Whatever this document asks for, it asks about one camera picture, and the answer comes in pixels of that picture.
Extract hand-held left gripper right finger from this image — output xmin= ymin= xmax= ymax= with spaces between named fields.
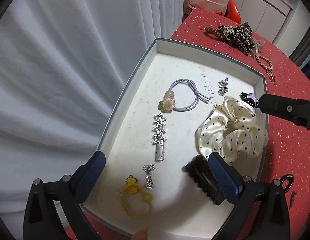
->
xmin=208 ymin=152 xmax=291 ymax=240

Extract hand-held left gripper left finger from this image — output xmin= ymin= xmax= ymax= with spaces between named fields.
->
xmin=23 ymin=151 xmax=106 ymax=240

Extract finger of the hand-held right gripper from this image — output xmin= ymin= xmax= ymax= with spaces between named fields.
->
xmin=258 ymin=94 xmax=310 ymax=132

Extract black scalloped hair clip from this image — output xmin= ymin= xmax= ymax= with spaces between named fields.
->
xmin=182 ymin=155 xmax=226 ymax=205

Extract purple hair claw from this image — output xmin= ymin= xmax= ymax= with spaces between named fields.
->
xmin=239 ymin=92 xmax=261 ymax=108

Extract cream polka dot scrunchie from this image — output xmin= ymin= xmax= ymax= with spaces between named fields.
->
xmin=196 ymin=97 xmax=269 ymax=165

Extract yellow hair tie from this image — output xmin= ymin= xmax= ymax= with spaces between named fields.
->
xmin=117 ymin=176 xmax=154 ymax=218

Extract small silver earring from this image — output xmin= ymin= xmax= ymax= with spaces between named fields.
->
xmin=217 ymin=77 xmax=230 ymax=96

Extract silver star hair clip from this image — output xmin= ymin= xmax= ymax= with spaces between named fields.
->
xmin=152 ymin=113 xmax=168 ymax=162

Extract white cardboard box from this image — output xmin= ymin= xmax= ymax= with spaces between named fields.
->
xmin=79 ymin=38 xmax=269 ymax=240

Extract gold metal hair clip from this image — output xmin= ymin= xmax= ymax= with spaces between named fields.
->
xmin=266 ymin=69 xmax=276 ymax=87

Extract clear plastic hair claw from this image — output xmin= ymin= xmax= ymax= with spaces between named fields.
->
xmin=250 ymin=38 xmax=265 ymax=53

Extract grey curtain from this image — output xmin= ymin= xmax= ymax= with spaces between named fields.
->
xmin=288 ymin=17 xmax=310 ymax=68

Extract leopard print hair bow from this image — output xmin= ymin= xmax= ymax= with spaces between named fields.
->
xmin=218 ymin=22 xmax=256 ymax=55

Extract black bobby pins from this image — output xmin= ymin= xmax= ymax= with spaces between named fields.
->
xmin=289 ymin=191 xmax=298 ymax=210

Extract white curtain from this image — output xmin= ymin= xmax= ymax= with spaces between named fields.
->
xmin=0 ymin=0 xmax=186 ymax=240

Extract red chair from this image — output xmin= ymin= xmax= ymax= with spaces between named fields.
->
xmin=226 ymin=0 xmax=239 ymax=23

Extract brown braided hair tie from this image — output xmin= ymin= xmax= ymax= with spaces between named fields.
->
xmin=255 ymin=52 xmax=274 ymax=74

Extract black spiral hair tie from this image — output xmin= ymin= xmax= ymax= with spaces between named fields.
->
xmin=280 ymin=174 xmax=295 ymax=193

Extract purple flower hair tie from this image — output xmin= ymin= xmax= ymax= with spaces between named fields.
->
xmin=158 ymin=79 xmax=211 ymax=113

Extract brown spiral hair tie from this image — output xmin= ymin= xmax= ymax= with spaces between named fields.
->
xmin=205 ymin=26 xmax=225 ymax=40

